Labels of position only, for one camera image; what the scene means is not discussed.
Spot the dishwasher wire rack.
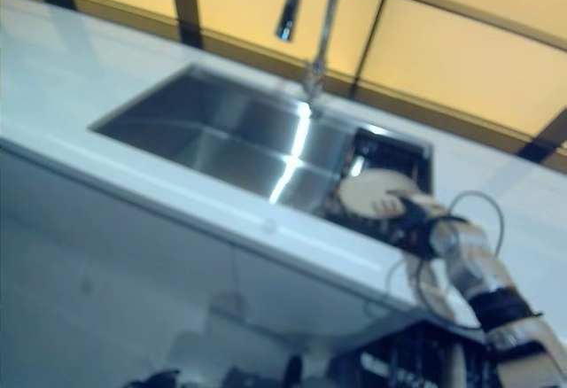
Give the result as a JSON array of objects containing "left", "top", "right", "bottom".
[{"left": 339, "top": 315, "right": 502, "bottom": 388}]

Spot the wide white cabinet door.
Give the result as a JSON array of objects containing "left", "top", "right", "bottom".
[{"left": 0, "top": 147, "right": 241, "bottom": 388}]

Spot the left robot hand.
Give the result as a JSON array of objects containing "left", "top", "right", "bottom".
[{"left": 144, "top": 367, "right": 183, "bottom": 388}]

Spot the robot left leg black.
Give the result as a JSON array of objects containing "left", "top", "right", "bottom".
[{"left": 286, "top": 353, "right": 306, "bottom": 381}]

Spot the dark window frame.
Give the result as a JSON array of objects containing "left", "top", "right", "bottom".
[{"left": 0, "top": 0, "right": 567, "bottom": 172}]

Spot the stainless steel sink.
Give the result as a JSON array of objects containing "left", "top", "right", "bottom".
[{"left": 87, "top": 62, "right": 434, "bottom": 248}]

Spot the chrome kitchen faucet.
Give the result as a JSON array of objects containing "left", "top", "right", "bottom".
[{"left": 273, "top": 0, "right": 347, "bottom": 115}]

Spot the narrow white cabinet door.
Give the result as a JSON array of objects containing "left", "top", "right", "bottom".
[{"left": 229, "top": 240, "right": 414, "bottom": 350}]

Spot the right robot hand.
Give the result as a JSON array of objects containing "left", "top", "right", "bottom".
[{"left": 376, "top": 188, "right": 445, "bottom": 260}]

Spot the black dish drying rack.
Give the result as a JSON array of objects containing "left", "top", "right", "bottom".
[{"left": 317, "top": 126, "right": 434, "bottom": 248}]

